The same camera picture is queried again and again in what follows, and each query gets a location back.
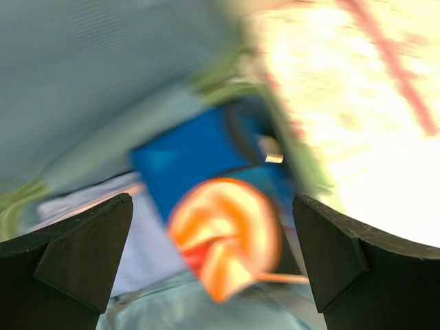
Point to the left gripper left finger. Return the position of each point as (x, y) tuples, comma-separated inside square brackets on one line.
[(60, 277)]

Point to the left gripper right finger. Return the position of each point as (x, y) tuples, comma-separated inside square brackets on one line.
[(362, 277)]

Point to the blue orange ear print bag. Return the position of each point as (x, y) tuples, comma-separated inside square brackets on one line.
[(220, 188)]

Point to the blue cloth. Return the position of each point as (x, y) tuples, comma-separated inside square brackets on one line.
[(148, 256)]

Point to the green suitcase blue lining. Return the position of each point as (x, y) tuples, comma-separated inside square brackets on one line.
[(83, 82)]

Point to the pink patterned folded garment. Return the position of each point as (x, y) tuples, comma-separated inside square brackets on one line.
[(358, 87)]

